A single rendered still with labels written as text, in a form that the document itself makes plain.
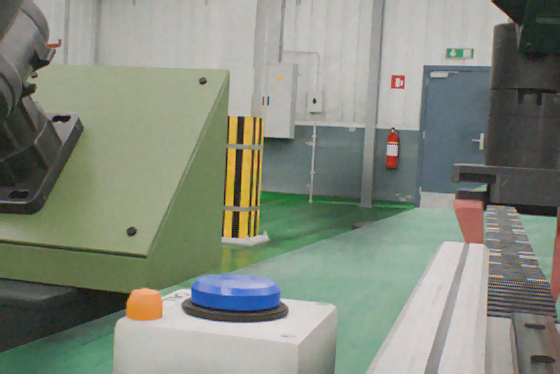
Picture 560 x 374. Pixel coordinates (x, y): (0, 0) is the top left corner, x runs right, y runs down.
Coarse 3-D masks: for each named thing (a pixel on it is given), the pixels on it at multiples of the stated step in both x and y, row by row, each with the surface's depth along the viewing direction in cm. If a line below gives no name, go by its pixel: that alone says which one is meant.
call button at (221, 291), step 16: (192, 288) 34; (208, 288) 34; (224, 288) 33; (240, 288) 33; (256, 288) 34; (272, 288) 34; (208, 304) 33; (224, 304) 33; (240, 304) 33; (256, 304) 33; (272, 304) 34
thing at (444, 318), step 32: (448, 256) 38; (480, 256) 39; (416, 288) 30; (448, 288) 29; (480, 288) 30; (416, 320) 24; (448, 320) 24; (480, 320) 25; (512, 320) 38; (544, 320) 38; (384, 352) 20; (416, 352) 20; (448, 352) 20; (480, 352) 21; (512, 352) 35; (544, 352) 32
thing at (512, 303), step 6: (492, 300) 56; (498, 300) 56; (504, 300) 56; (510, 300) 56; (516, 300) 56; (522, 300) 56; (528, 300) 56; (498, 306) 55; (504, 306) 55; (510, 306) 55; (516, 306) 55; (522, 306) 54; (528, 306) 54; (534, 306) 54; (540, 306) 55; (546, 306) 55; (552, 306) 55
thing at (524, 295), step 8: (488, 288) 58; (488, 296) 57; (496, 296) 57; (504, 296) 57; (512, 296) 57; (520, 296) 57; (528, 296) 57; (536, 296) 57; (544, 296) 57; (552, 296) 57
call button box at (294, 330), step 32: (128, 320) 32; (160, 320) 32; (192, 320) 33; (224, 320) 33; (256, 320) 33; (288, 320) 34; (320, 320) 34; (128, 352) 32; (160, 352) 32; (192, 352) 31; (224, 352) 31; (256, 352) 31; (288, 352) 30; (320, 352) 34
